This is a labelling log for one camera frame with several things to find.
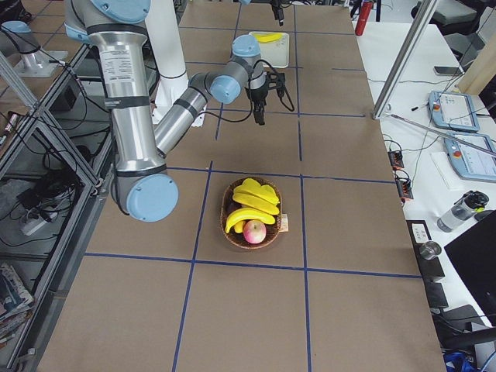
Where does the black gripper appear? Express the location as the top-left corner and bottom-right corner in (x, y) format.
(247, 83), (269, 126)
(270, 0), (284, 26)

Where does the greenish yellow banana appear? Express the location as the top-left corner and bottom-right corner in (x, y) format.
(252, 33), (283, 43)

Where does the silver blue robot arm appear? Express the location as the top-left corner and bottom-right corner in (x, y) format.
(65, 1), (267, 222)

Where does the brown wicker basket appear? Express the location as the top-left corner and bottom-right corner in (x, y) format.
(220, 176), (282, 250)

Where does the white bear tray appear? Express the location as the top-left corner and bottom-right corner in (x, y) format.
(249, 31), (290, 68)

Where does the yellow mango fruit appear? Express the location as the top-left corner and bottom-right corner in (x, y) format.
(233, 177), (280, 205)

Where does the red fire extinguisher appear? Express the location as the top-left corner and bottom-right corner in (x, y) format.
(355, 1), (374, 36)

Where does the large yellow banana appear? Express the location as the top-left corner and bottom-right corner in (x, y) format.
(232, 193), (280, 215)

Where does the paper label tag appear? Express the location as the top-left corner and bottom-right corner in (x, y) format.
(280, 213), (289, 233)

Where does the red pink apple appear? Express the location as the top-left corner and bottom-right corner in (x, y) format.
(243, 220), (267, 244)

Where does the blue teach pendant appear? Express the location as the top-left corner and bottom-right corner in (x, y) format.
(444, 132), (495, 183)
(428, 91), (480, 133)

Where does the steel cup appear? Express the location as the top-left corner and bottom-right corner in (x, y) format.
(419, 240), (443, 260)

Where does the grey water bottle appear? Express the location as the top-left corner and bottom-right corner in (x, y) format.
(436, 191), (489, 233)

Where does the black monitor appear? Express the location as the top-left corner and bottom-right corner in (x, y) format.
(445, 215), (495, 326)

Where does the aluminium frame post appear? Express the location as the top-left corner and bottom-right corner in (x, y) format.
(372, 0), (439, 119)

